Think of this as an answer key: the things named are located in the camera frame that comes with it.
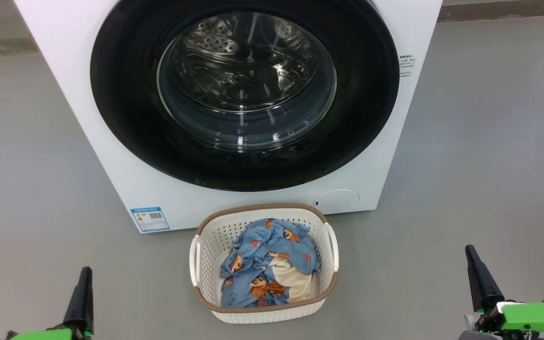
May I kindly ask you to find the blue cartoon garment cream part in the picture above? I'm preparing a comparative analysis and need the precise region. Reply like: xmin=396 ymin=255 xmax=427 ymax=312
xmin=232 ymin=218 xmax=321 ymax=303

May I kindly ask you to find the white front-load washing machine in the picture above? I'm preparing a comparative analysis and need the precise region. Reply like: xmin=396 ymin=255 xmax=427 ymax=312
xmin=14 ymin=0 xmax=444 ymax=234

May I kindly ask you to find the round white filter cover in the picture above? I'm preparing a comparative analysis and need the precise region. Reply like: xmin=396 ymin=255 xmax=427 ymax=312
xmin=314 ymin=190 xmax=360 ymax=213

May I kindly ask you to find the stainless steel washer drum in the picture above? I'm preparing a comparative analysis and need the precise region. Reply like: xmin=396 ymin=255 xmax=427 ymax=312
xmin=159 ymin=12 xmax=336 ymax=152

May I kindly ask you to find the blue cartoon print garment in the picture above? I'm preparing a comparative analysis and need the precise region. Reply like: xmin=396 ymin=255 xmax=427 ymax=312
xmin=220 ymin=264 xmax=291 ymax=308

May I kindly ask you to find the blue energy label sticker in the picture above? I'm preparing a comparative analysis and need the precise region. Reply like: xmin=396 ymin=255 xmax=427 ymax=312
xmin=130 ymin=206 xmax=170 ymax=233

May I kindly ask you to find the white perforated basket brown rim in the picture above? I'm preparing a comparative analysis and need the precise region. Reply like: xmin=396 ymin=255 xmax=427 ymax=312
xmin=189 ymin=204 xmax=340 ymax=324

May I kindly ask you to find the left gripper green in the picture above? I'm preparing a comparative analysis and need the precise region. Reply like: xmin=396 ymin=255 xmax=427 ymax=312
xmin=0 ymin=267 xmax=94 ymax=340

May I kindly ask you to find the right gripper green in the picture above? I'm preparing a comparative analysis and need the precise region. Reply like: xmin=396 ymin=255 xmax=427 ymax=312
xmin=459 ymin=245 xmax=544 ymax=340

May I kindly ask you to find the black round glass washer door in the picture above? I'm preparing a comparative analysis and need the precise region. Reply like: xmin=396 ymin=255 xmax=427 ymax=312
xmin=90 ymin=0 xmax=400 ymax=192

